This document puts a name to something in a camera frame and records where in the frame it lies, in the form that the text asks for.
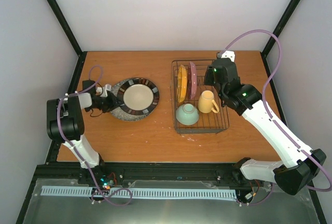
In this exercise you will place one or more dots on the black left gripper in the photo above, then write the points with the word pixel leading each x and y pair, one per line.
pixel 113 104

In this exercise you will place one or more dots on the brown rimmed beige plate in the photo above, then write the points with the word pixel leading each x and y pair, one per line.
pixel 138 96

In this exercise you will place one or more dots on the yellow polka dot plate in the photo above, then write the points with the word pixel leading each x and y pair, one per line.
pixel 181 83

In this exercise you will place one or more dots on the pale green ceramic bowl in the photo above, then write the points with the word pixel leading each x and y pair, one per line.
pixel 187 114

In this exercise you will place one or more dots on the pink scalloped plate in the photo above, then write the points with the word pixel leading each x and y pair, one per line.
pixel 192 78

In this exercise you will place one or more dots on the green wire dish rack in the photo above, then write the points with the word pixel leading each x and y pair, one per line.
pixel 207 123

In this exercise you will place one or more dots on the yellow ceramic mug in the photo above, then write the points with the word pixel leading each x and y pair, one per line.
pixel 206 103

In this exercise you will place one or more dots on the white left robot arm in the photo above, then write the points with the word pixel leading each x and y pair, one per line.
pixel 65 123

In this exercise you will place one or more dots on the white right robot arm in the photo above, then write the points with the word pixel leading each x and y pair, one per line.
pixel 298 164

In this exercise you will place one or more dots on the dark speckled stone plate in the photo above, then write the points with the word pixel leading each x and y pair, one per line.
pixel 119 113

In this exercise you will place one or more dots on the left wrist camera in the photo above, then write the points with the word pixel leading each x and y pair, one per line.
pixel 103 91

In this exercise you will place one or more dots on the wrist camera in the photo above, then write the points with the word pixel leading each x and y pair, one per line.
pixel 103 91
pixel 226 55

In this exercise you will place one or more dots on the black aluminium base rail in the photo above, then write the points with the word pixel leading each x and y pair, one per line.
pixel 219 174

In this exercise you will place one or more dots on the light blue slotted cable duct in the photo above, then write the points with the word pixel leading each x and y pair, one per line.
pixel 144 193

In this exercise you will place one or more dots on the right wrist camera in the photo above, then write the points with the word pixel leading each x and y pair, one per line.
pixel 226 55

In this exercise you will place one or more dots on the black left frame post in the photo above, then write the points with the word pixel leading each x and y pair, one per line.
pixel 65 26

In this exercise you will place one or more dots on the black frame post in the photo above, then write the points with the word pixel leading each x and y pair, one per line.
pixel 288 12
pixel 65 26

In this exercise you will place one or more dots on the black right frame post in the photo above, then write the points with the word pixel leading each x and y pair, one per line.
pixel 288 12

